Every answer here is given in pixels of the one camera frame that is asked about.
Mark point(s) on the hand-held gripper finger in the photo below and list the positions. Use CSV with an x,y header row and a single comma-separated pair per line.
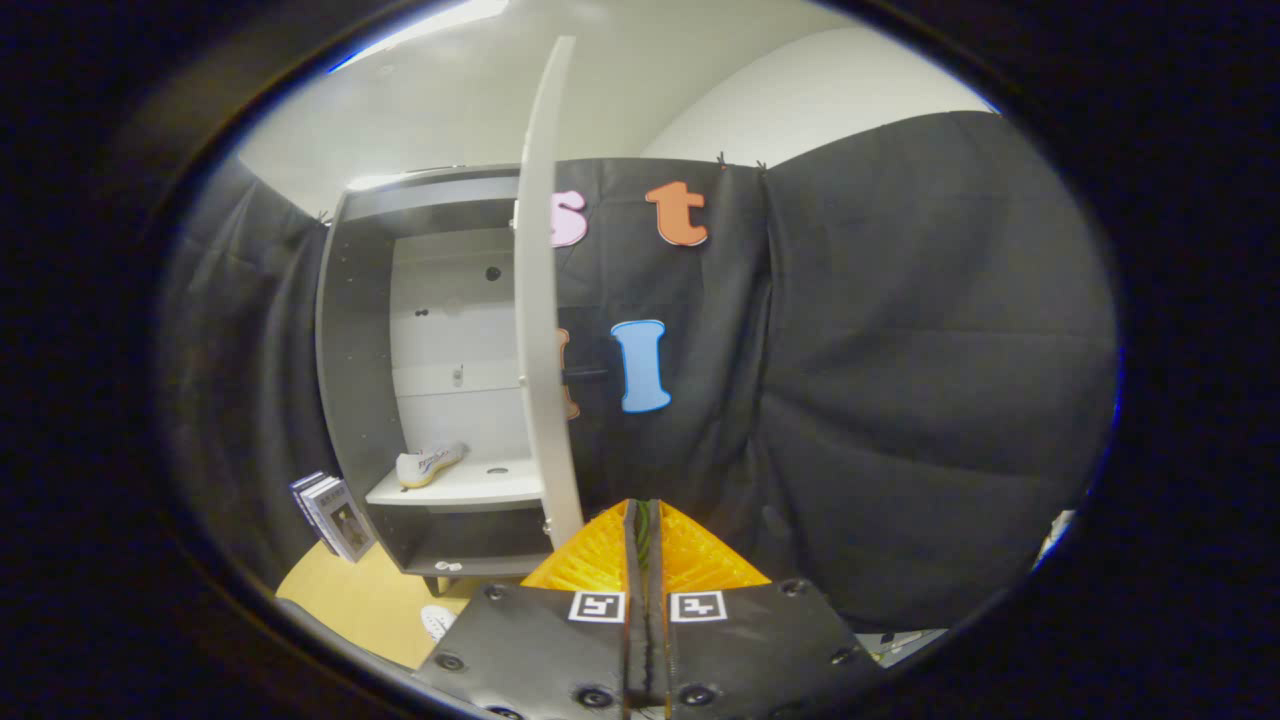
x,y
656,620
631,620

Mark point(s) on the white canvas shoe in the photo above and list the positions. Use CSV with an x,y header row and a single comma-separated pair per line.
x,y
425,467
438,620

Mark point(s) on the white shoe cabinet door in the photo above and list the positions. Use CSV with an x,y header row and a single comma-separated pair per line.
x,y
540,300

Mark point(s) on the grey and white shoe cabinet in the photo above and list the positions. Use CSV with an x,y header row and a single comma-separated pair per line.
x,y
350,380

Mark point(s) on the grey cover book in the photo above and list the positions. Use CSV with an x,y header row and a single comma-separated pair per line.
x,y
345,520

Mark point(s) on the black backdrop cloth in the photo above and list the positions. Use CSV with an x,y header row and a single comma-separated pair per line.
x,y
900,350

